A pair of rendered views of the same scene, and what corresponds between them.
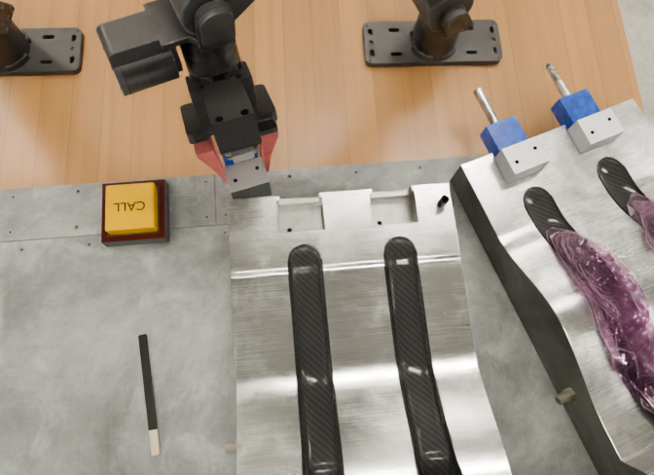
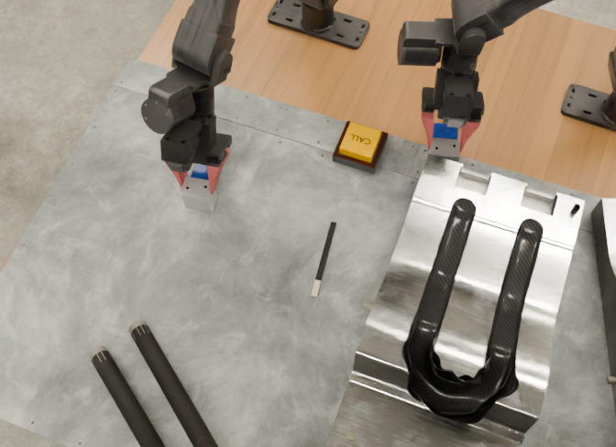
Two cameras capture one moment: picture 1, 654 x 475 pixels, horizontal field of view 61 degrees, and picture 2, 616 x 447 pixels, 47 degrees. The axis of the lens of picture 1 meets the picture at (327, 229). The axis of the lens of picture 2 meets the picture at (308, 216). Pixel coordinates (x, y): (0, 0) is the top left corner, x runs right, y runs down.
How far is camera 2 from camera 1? 0.59 m
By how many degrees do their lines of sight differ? 17
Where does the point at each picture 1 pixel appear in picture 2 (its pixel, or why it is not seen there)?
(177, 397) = (340, 268)
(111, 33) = (412, 27)
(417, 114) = (585, 158)
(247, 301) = (417, 217)
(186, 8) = (461, 27)
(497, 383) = (567, 359)
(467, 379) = (544, 323)
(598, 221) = not seen: outside the picture
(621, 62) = not seen: outside the picture
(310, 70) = (517, 102)
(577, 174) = not seen: outside the picture
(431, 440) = (503, 341)
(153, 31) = (434, 34)
